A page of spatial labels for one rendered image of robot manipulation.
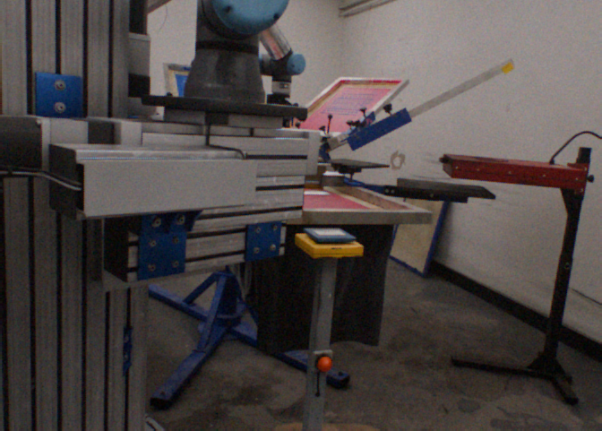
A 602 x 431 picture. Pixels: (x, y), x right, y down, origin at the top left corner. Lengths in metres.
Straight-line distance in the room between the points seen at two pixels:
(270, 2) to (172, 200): 0.32
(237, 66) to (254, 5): 0.16
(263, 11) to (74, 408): 0.81
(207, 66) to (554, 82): 2.98
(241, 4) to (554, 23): 3.13
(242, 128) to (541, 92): 2.98
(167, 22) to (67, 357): 5.25
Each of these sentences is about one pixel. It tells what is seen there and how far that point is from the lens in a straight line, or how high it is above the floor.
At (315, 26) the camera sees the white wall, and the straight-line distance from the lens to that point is 6.50.
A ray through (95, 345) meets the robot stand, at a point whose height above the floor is 0.77.
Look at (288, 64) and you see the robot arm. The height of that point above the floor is 1.41.
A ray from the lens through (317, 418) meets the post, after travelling 1.41.
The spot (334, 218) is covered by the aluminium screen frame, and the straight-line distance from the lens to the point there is 1.42.
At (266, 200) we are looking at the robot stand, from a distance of 0.98.
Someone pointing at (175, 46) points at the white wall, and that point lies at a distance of 6.06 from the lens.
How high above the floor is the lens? 1.24
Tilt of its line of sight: 10 degrees down
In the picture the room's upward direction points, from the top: 5 degrees clockwise
